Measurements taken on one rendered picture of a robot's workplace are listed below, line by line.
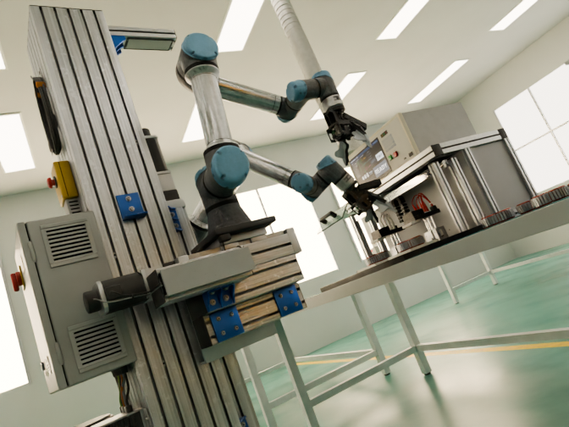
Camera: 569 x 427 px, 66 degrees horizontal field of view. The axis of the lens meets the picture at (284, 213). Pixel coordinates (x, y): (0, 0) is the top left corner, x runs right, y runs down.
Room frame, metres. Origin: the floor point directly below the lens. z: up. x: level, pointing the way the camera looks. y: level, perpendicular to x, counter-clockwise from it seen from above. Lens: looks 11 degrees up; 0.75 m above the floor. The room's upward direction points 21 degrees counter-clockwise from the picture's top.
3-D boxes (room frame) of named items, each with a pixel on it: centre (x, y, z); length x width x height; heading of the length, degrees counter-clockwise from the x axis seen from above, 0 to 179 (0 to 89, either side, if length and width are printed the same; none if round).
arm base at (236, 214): (1.43, 0.19, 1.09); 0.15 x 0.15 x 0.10
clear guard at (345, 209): (2.03, -0.31, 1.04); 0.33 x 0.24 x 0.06; 117
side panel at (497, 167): (1.79, -0.87, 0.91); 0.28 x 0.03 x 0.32; 117
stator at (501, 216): (1.56, -0.69, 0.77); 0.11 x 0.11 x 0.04
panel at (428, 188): (2.01, -0.60, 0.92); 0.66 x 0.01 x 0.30; 27
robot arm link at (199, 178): (1.43, 0.18, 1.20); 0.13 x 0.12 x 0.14; 28
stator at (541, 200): (1.41, -0.80, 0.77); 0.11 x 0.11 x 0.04
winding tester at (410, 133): (2.03, -0.66, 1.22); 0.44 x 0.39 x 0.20; 27
